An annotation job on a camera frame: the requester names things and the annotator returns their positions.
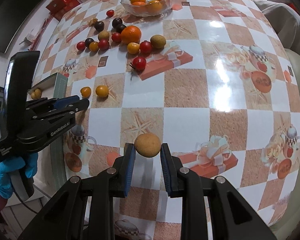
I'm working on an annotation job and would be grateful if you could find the glass fruit bowl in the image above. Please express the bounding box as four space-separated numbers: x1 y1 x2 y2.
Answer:
120 0 175 17

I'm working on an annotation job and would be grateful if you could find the dark purple tomato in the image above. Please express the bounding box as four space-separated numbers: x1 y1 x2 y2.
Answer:
94 21 104 32

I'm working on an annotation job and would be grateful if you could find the green-brown longan right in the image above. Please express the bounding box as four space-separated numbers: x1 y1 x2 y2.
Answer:
150 35 166 49

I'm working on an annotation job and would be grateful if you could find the white shallow box tray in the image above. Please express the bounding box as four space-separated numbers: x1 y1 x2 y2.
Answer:
27 72 69 190

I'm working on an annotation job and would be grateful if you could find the yellow cherry tomato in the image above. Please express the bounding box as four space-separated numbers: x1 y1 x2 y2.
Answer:
127 42 140 55
80 87 91 98
95 85 109 98

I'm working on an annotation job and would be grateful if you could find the red cherry tomato middle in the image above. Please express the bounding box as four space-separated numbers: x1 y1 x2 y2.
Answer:
139 41 153 55

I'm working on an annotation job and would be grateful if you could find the red tomato with stem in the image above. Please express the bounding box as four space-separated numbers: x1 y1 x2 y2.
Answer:
130 56 147 72

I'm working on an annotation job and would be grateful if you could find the blue gloved hand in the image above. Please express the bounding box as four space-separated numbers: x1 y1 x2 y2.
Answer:
0 153 38 199

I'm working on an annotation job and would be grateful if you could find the longan pair in tray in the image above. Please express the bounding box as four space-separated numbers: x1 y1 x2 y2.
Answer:
31 88 42 100

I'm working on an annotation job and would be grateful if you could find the large orange tangerine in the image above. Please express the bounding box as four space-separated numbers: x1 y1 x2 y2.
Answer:
121 25 142 44

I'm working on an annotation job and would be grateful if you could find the yellow cherry tomato front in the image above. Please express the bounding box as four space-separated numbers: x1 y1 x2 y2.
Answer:
95 85 109 98

